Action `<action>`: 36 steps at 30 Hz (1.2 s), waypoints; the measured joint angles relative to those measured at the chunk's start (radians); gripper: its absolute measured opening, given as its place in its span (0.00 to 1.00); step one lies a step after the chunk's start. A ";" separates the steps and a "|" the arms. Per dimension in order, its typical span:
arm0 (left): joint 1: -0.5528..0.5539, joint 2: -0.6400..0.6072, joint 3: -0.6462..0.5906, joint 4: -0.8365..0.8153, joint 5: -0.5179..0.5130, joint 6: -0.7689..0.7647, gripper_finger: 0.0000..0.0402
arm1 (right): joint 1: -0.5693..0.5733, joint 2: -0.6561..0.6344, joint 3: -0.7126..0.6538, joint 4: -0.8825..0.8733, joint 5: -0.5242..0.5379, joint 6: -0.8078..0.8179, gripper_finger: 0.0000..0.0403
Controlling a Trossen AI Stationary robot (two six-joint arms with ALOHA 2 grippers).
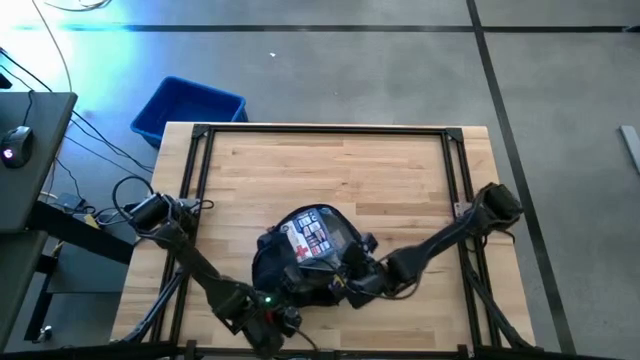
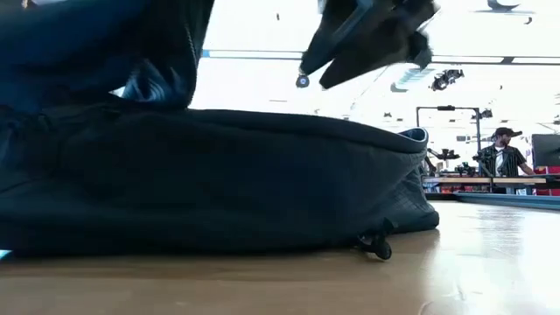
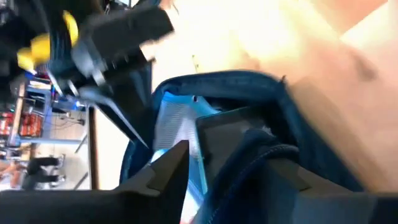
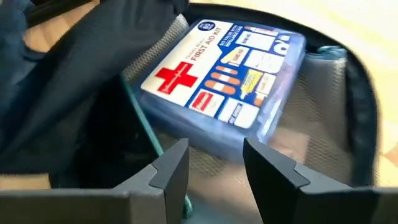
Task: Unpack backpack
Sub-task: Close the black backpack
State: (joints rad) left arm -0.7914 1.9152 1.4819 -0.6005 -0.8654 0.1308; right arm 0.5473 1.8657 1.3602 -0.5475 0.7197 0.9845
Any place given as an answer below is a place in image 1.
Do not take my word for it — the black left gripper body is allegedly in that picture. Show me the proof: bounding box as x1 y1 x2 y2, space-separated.
273 264 314 306

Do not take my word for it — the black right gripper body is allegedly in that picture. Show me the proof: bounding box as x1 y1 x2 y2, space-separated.
342 242 391 310

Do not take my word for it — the dark blue backpack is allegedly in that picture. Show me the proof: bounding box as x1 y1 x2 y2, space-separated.
251 203 380 309

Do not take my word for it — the blue first aid kit box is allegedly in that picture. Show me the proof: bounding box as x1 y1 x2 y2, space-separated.
279 207 337 264

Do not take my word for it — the blue plastic bin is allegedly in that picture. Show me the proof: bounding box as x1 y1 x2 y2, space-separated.
130 75 250 150

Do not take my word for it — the black power adapter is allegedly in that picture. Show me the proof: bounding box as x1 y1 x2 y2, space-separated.
55 192 87 212

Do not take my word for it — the black desk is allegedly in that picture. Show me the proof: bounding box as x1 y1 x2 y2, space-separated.
0 91 136 351

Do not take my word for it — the grey metal bar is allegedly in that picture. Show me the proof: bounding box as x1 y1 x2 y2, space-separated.
619 124 640 176

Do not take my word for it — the black computer mouse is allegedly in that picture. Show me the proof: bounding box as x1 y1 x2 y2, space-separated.
0 124 36 170

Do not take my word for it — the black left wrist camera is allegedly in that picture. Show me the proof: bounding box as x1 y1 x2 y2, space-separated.
280 307 304 331

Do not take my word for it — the black camera cable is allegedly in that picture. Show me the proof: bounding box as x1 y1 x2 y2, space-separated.
294 323 321 352

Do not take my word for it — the black aluminium table frame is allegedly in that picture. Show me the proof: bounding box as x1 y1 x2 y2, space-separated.
119 122 539 360

